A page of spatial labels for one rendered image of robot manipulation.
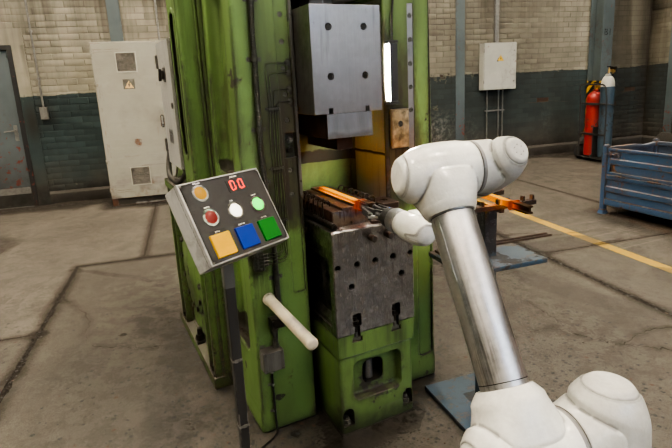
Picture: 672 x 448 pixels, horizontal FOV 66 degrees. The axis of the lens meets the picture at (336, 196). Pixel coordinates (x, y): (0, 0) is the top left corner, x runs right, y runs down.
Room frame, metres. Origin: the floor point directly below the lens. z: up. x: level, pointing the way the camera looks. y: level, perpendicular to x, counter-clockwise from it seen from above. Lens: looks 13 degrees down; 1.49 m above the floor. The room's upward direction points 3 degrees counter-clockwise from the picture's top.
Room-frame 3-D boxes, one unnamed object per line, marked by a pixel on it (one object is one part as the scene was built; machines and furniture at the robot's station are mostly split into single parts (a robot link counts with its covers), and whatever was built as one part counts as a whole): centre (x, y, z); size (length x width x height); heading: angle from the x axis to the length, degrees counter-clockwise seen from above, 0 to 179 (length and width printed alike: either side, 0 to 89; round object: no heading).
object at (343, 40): (2.24, -0.02, 1.56); 0.42 x 0.39 x 0.40; 26
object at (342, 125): (2.22, 0.02, 1.32); 0.42 x 0.20 x 0.10; 26
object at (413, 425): (1.99, -0.09, 0.01); 0.58 x 0.39 x 0.01; 116
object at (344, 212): (2.22, 0.02, 0.96); 0.42 x 0.20 x 0.09; 26
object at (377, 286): (2.25, -0.02, 0.69); 0.56 x 0.38 x 0.45; 26
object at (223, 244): (1.55, 0.36, 1.01); 0.07 x 0.05 x 0.07; 141
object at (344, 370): (2.25, -0.02, 0.23); 0.55 x 0.37 x 0.47; 26
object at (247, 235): (1.63, 0.30, 1.01); 0.07 x 0.05 x 0.07; 141
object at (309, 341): (1.80, 0.20, 0.62); 0.44 x 0.05 x 0.05; 26
